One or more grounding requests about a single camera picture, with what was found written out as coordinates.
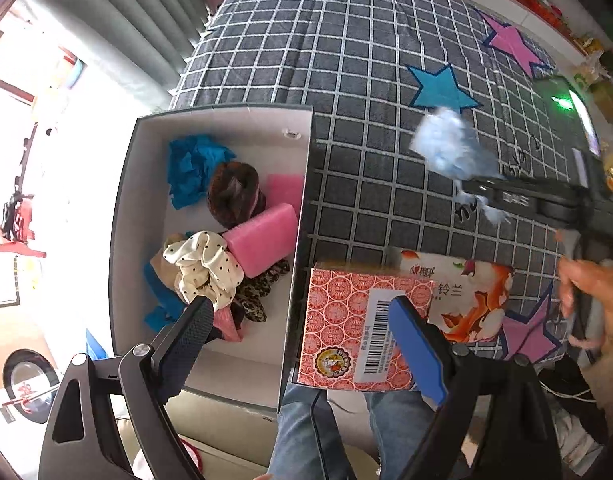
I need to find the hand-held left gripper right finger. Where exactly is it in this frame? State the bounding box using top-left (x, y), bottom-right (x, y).
top-left (389, 296), bottom-right (562, 480)

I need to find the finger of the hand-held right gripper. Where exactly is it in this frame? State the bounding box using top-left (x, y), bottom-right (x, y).
top-left (461, 176), bottom-right (541, 195)
top-left (479, 193), bottom-right (541, 217)

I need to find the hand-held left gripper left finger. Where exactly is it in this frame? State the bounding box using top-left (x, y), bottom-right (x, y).
top-left (38, 296), bottom-right (214, 480)

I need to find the pink headband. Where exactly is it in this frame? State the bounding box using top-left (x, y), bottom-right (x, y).
top-left (214, 307), bottom-right (247, 343)

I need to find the light blue fluffy cloth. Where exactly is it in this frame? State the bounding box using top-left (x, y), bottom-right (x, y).
top-left (410, 107), bottom-right (512, 226)

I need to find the white dotted scrunchie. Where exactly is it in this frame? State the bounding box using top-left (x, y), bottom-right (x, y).
top-left (162, 231), bottom-right (244, 311)

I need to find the leopard print scrunchie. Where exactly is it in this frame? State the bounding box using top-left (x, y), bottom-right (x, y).
top-left (231, 260), bottom-right (290, 323)

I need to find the pink sponge block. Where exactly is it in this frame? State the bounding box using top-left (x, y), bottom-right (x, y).
top-left (224, 203), bottom-right (300, 278)
top-left (266, 174), bottom-right (304, 211)

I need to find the brown knitted hair band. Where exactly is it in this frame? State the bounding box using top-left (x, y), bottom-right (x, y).
top-left (208, 162), bottom-right (267, 228)

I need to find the dark storage box white inside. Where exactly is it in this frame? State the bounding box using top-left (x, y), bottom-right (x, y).
top-left (109, 104), bottom-right (314, 413)

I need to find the person's right hand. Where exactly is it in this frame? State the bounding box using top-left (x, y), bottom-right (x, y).
top-left (556, 255), bottom-right (613, 356)

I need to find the orange white tissue pack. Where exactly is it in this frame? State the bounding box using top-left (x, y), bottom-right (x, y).
top-left (386, 247), bottom-right (514, 343)

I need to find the person's right leg in jeans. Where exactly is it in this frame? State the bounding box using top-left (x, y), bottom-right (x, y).
top-left (363, 390), bottom-right (437, 480)

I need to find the person's leg in jeans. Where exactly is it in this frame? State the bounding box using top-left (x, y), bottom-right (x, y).
top-left (363, 390), bottom-right (437, 480)
top-left (269, 385), bottom-right (357, 480)

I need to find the red patterned box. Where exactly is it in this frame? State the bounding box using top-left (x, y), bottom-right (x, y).
top-left (296, 260), bottom-right (434, 393)

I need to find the pile of assorted clutter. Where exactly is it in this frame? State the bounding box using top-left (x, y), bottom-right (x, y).
top-left (571, 35), bottom-right (613, 191)

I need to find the person's left leg in jeans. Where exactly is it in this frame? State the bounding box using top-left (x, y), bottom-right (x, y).
top-left (269, 385), bottom-right (357, 480)

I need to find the round black white disc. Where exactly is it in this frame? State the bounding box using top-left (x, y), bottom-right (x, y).
top-left (3, 349), bottom-right (57, 413)

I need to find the grey checked star blanket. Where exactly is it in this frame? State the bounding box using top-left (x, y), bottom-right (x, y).
top-left (169, 0), bottom-right (572, 361)

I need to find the red object by window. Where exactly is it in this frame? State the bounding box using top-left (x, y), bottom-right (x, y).
top-left (0, 192), bottom-right (47, 259)

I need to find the grey curtain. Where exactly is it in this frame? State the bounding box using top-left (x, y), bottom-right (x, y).
top-left (24, 0), bottom-right (212, 111)

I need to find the white cable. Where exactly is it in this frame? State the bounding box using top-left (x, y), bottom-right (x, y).
top-left (539, 375), bottom-right (597, 403)

